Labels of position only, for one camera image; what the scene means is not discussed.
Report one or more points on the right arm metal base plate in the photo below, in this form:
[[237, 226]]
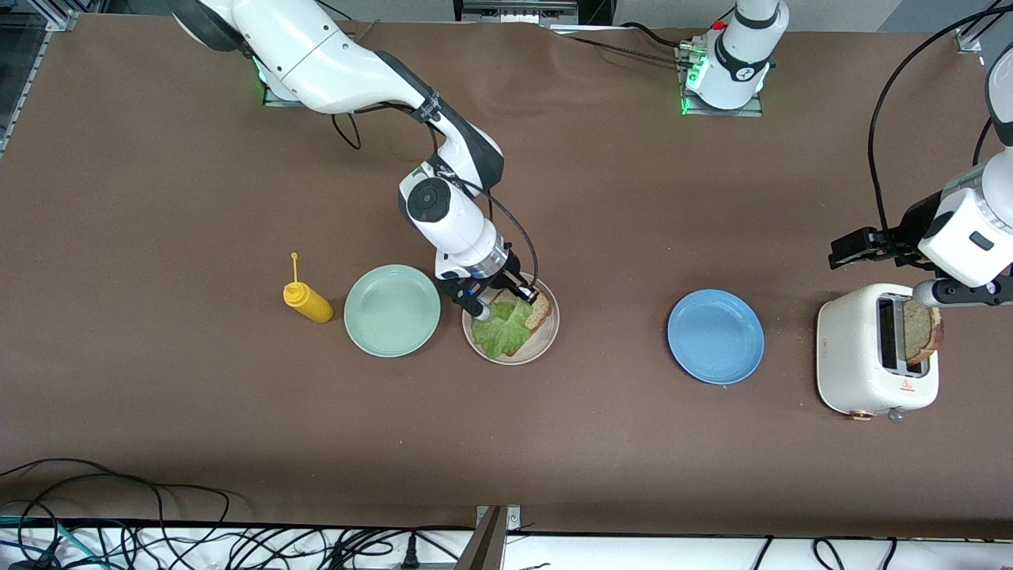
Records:
[[277, 101]]

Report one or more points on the white toaster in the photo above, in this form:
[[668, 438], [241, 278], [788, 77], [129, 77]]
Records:
[[847, 356]]

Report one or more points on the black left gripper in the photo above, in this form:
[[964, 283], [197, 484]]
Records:
[[916, 224]]

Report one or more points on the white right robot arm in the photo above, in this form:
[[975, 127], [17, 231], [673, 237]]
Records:
[[316, 55]]

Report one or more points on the aluminium frame profile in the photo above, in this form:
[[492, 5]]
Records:
[[59, 14]]

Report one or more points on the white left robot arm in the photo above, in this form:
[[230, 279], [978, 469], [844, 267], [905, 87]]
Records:
[[969, 229]]

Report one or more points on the blue plate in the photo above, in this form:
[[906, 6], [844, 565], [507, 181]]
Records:
[[715, 336]]

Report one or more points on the grey metal bracket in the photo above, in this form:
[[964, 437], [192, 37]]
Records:
[[487, 546]]

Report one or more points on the black power plug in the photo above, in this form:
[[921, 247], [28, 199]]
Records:
[[410, 554]]

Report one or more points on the brown bread slice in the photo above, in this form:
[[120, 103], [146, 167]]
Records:
[[922, 328], [542, 313]]

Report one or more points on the mint green plate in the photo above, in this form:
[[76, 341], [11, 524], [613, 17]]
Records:
[[392, 310]]

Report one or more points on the black metal frame unit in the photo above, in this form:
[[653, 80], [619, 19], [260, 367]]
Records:
[[514, 9]]

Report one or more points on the small aluminium corner bracket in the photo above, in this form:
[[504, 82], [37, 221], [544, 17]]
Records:
[[967, 41]]

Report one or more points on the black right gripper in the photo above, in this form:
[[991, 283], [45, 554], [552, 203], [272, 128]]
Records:
[[511, 279]]

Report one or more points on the yellow mustard squeeze bottle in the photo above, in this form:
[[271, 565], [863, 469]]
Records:
[[313, 305]]

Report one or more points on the green lettuce leaf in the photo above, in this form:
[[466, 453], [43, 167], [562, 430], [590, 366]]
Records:
[[502, 332]]

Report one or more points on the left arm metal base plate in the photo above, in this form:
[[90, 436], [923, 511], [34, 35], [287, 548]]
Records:
[[752, 112]]

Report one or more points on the beige plate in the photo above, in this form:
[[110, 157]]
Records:
[[542, 342]]

